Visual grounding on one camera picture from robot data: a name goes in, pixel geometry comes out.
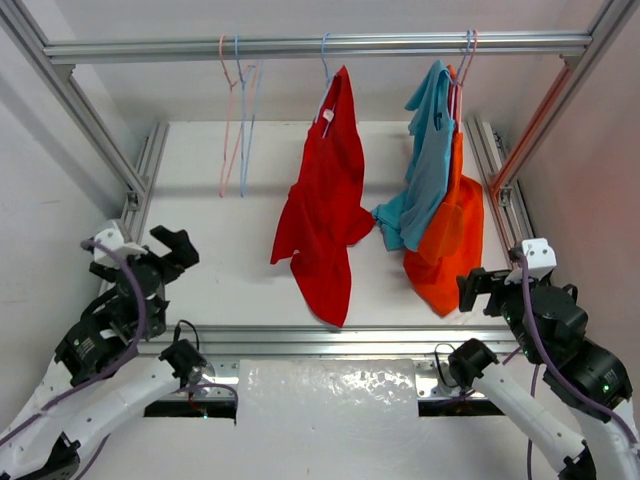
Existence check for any red t shirt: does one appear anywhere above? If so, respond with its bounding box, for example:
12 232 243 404
270 66 375 328

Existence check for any blue hanger holding shirt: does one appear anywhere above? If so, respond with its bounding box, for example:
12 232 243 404
449 29 475 121

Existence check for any aluminium rail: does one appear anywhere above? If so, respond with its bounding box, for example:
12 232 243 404
134 324 531 357
43 31 592 65

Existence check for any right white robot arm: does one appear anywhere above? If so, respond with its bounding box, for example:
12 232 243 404
448 268 639 479

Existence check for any aluminium left frame post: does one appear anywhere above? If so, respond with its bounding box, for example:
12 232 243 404
1 1 148 210

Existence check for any orange t shirt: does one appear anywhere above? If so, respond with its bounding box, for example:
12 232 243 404
402 64 486 318

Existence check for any aluminium top rail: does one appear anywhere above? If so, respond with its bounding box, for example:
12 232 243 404
43 31 592 65

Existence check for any aluminium right frame post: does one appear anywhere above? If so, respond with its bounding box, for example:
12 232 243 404
561 0 639 73

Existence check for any pink wire hanger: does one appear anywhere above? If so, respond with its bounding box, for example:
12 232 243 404
218 35 241 198

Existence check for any blue wire hanger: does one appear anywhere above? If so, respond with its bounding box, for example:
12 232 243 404
314 32 336 138
234 35 263 197

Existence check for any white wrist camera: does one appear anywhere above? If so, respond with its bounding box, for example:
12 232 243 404
81 219 146 268
506 238 557 283

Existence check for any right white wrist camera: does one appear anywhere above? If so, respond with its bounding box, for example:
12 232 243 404
506 238 557 283

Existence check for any pink hanger holding shirt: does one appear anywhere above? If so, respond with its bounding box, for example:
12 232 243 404
449 29 480 126

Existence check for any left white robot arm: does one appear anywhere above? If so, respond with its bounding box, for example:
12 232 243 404
1 220 207 479

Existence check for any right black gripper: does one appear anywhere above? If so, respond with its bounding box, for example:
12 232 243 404
456 268 546 365

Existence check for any aluminium frame post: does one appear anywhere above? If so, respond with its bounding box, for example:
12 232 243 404
1 1 148 210
561 0 639 73

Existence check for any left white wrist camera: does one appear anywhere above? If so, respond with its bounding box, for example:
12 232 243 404
81 219 146 268

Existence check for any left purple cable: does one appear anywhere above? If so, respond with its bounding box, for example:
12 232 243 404
0 238 239 480

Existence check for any light blue t shirt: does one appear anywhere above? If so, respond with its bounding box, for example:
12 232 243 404
372 60 456 251

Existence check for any orange diagonal frame bar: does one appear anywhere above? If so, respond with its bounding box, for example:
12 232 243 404
488 64 573 207

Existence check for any aluminium front rail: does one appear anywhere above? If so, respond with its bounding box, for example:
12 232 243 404
134 324 531 357

